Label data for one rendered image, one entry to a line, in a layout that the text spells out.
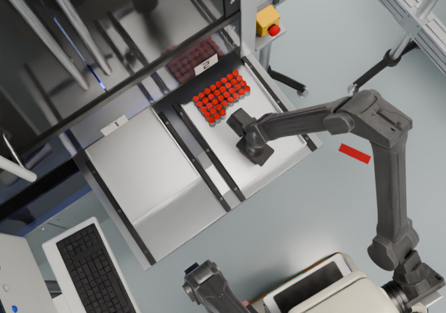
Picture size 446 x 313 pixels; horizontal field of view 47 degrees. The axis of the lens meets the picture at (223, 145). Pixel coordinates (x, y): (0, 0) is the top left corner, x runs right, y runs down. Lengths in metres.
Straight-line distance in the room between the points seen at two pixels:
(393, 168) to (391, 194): 0.08
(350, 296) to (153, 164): 0.80
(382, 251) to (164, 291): 1.46
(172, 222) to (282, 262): 0.97
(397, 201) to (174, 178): 0.77
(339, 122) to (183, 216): 0.75
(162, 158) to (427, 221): 1.45
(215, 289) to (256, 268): 1.42
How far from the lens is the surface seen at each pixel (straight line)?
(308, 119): 1.16
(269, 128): 1.30
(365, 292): 1.17
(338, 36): 2.84
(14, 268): 1.62
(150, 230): 1.64
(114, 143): 1.72
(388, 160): 1.07
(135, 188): 1.67
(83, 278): 1.74
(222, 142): 1.67
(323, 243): 2.53
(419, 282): 1.32
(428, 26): 2.33
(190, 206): 1.63
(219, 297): 1.06
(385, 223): 1.22
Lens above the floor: 2.49
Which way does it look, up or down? 75 degrees down
